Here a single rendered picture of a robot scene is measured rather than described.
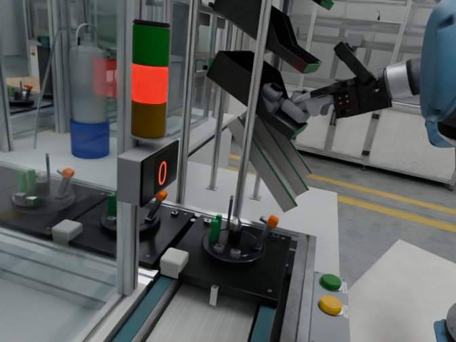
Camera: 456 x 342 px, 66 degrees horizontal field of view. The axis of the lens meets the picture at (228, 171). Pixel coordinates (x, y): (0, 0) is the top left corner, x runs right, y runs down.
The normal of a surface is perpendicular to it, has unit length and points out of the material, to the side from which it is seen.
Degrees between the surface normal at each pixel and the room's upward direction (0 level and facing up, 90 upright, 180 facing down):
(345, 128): 90
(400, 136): 90
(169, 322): 0
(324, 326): 0
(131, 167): 90
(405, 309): 0
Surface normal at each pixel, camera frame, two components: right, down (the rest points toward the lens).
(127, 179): -0.27, 0.32
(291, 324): 0.11, -0.92
